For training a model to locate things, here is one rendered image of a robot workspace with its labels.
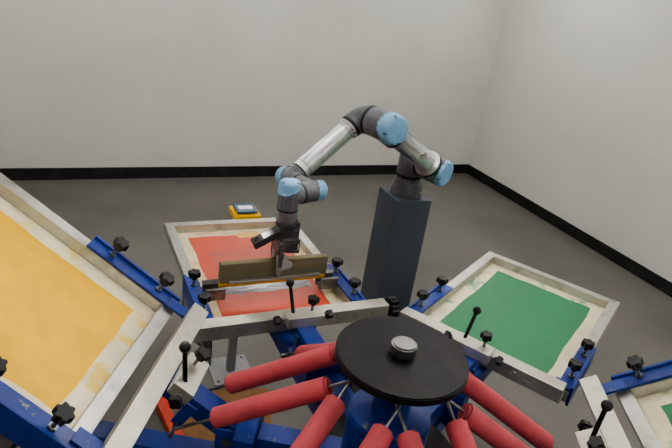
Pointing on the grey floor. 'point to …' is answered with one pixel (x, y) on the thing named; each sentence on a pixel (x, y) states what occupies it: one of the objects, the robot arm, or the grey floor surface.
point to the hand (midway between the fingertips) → (274, 270)
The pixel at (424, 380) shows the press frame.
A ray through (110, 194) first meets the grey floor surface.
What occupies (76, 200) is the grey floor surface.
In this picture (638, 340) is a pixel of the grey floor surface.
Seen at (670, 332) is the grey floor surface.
